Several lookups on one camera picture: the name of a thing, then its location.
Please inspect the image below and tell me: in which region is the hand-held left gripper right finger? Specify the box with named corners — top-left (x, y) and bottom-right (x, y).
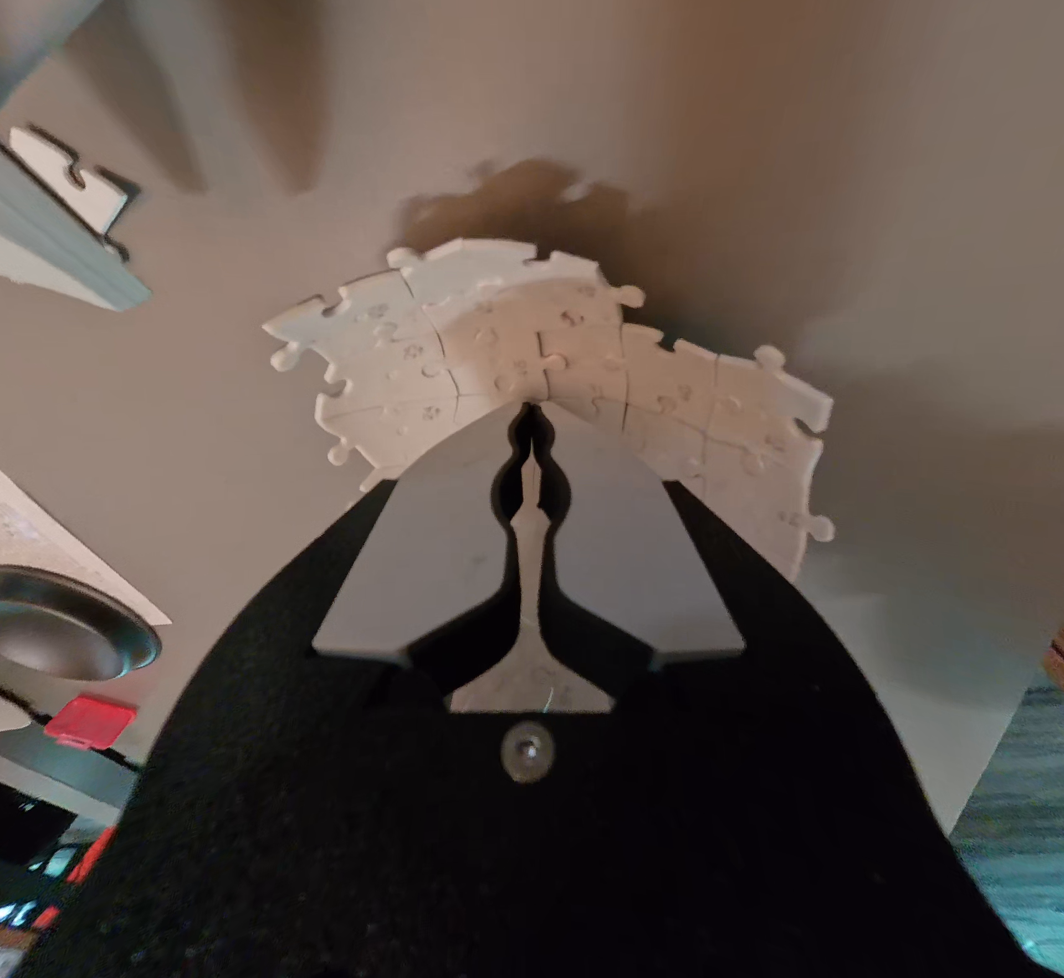
top-left (532, 403), bottom-right (748, 698)

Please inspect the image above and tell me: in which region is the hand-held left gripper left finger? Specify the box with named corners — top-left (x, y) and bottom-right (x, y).
top-left (311, 403), bottom-right (533, 698)

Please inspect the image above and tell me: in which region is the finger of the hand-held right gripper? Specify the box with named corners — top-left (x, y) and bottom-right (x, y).
top-left (0, 150), bottom-right (153, 314)

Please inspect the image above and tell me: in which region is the white puzzle piece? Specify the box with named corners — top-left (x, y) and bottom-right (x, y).
top-left (7, 125), bottom-right (139, 239)

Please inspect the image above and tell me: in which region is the white puzzle ball shell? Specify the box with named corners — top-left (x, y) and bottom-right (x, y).
top-left (262, 238), bottom-right (835, 585)

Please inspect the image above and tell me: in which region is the red flat box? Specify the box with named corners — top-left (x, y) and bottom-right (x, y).
top-left (43, 694), bottom-right (139, 748)

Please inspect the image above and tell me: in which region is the black round dish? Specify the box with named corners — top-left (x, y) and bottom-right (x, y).
top-left (0, 566), bottom-right (164, 685)

